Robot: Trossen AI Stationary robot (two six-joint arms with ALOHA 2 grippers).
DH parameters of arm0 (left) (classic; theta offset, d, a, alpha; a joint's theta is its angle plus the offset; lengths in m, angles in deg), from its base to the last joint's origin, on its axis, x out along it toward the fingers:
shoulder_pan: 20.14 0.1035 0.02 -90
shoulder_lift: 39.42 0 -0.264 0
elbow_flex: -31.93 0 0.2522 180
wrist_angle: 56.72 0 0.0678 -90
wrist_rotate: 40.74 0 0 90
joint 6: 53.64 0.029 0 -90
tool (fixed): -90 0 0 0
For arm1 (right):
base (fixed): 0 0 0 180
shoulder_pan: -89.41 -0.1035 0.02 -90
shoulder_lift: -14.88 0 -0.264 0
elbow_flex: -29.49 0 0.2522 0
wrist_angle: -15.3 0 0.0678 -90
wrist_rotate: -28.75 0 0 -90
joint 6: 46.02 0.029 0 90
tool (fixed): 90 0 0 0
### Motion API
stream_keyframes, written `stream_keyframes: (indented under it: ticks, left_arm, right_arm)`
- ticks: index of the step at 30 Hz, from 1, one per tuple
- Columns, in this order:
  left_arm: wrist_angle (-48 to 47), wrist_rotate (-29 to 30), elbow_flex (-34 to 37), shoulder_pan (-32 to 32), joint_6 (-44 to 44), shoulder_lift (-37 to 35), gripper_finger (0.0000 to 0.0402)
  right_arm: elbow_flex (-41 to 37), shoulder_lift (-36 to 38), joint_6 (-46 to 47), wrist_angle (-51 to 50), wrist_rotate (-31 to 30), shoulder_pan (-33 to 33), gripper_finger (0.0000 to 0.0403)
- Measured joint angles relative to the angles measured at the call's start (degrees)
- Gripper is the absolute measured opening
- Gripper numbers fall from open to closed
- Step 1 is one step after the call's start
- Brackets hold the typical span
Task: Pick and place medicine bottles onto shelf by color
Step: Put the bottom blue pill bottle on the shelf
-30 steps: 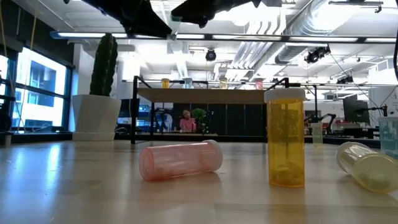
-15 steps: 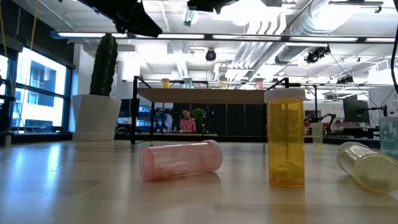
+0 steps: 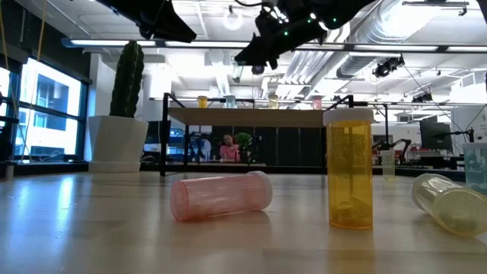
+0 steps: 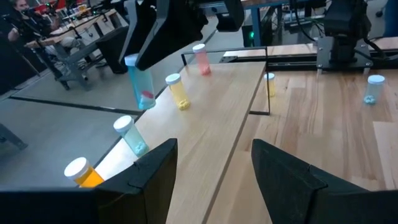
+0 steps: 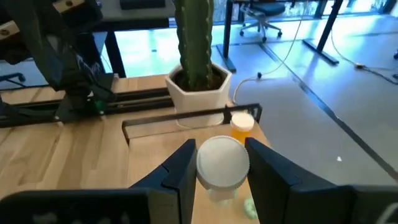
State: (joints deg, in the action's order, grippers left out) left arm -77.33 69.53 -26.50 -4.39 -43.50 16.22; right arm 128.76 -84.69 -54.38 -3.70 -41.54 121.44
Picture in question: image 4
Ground person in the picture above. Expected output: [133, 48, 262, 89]
[0, 0, 60, 44]

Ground blue metal table leg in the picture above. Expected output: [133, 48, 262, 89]
[250, 6, 262, 47]

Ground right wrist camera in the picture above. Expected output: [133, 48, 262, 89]
[215, 0, 246, 32]

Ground pink medicine bottle white cap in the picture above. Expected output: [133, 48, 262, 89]
[192, 43, 212, 77]

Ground grey metal stand leg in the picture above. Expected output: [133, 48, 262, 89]
[0, 123, 29, 151]

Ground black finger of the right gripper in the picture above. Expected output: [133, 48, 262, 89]
[136, 0, 175, 71]
[119, 0, 157, 65]

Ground black table edge frame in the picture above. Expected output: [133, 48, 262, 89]
[219, 46, 398, 72]

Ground black box cabinet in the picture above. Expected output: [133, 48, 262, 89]
[96, 26, 130, 75]

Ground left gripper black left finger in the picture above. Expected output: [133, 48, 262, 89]
[93, 138, 179, 224]

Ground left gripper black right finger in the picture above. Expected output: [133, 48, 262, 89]
[251, 138, 369, 224]

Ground teal medicine bottle white cap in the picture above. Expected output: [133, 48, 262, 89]
[113, 114, 149, 157]
[124, 53, 156, 111]
[363, 74, 386, 106]

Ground yellow medicine bottle white cap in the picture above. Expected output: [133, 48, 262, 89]
[165, 73, 192, 111]
[264, 72, 277, 98]

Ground neighbouring wooden table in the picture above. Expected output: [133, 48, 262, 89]
[222, 36, 398, 58]

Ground wooden shelf black metal frame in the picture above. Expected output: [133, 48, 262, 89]
[93, 45, 271, 224]

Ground wooden desk metal legs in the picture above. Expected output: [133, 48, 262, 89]
[24, 8, 122, 91]

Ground orange medicine bottle white cap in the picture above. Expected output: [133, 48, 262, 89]
[63, 156, 105, 189]

